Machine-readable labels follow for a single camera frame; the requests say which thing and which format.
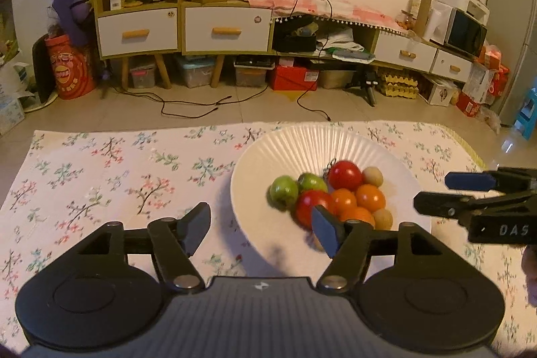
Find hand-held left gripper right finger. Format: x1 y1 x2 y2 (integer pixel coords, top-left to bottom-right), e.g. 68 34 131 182
311 205 451 292

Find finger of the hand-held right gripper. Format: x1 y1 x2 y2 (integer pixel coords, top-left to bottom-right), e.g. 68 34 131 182
445 168 537 195
413 190 537 227

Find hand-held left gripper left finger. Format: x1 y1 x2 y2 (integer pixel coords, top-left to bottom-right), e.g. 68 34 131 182
73 202 211 292

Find large red tomato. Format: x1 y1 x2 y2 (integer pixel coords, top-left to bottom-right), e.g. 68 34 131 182
295 189 336 232

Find green tomato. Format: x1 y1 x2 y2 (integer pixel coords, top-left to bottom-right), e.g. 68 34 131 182
269 175 300 210
297 172 329 194

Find longan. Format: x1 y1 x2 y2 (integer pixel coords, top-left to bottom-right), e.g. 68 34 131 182
373 208 394 230
362 167 384 188

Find small orange tomato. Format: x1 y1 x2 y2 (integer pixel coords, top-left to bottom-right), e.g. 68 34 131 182
355 184 387 212

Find red tomato with stem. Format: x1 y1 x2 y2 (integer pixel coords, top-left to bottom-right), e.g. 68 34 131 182
323 159 363 192

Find white plate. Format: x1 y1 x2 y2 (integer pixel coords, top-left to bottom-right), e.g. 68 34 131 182
230 122 433 283

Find blue stool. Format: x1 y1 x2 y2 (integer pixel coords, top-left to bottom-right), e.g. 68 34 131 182
514 87 537 138

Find white printed carton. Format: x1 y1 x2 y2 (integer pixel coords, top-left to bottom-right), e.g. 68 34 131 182
420 75 456 107

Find red and white boxes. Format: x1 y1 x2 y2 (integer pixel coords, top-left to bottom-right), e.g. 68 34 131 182
455 45 510 119

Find floral tablecloth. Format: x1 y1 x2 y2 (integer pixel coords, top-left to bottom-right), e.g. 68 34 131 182
0 120 537 354

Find white low drawer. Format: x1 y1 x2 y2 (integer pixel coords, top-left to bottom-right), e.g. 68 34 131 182
431 50 473 83
375 32 438 72

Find yellow egg cartons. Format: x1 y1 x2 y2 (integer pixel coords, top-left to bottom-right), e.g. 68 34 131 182
375 72 420 99

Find black tripod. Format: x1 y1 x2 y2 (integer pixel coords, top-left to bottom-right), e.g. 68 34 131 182
345 68 378 107

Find grey refrigerator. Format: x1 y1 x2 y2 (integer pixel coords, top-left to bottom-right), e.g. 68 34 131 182
484 0 537 128

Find black microwave oven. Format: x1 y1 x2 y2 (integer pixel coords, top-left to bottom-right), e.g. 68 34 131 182
445 8 488 57

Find clear storage box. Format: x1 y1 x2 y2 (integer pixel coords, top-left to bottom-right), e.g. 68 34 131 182
319 68 357 89
128 57 159 89

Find storage box with blue lid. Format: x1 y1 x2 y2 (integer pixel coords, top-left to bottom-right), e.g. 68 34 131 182
174 56 214 88

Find red box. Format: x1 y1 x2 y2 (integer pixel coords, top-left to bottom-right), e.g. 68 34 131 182
268 64 320 91

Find storage box with dark lid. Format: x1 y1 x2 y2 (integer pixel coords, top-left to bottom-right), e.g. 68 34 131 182
233 56 275 87

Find low wooden cabinet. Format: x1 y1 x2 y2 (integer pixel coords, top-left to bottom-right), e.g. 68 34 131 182
271 16 479 84

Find white cloth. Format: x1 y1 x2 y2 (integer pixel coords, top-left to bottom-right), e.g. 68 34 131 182
323 27 365 52

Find red printed bucket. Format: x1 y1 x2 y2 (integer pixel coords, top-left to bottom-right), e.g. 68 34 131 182
44 33 97 101

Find white cabinet drawer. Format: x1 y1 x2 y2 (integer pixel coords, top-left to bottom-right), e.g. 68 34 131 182
185 6 271 53
96 9 179 57

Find pink cloth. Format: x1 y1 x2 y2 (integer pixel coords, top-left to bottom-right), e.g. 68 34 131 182
240 0 416 36

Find black panel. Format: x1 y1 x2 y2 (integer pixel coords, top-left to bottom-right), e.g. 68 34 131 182
31 34 57 107

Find white bag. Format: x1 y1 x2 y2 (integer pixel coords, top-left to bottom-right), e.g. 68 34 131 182
0 60 38 132

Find black floor cable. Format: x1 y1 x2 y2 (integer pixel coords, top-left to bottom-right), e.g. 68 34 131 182
101 85 233 119
296 60 332 121

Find black power cable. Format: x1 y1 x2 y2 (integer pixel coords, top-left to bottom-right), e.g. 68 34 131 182
289 0 333 25

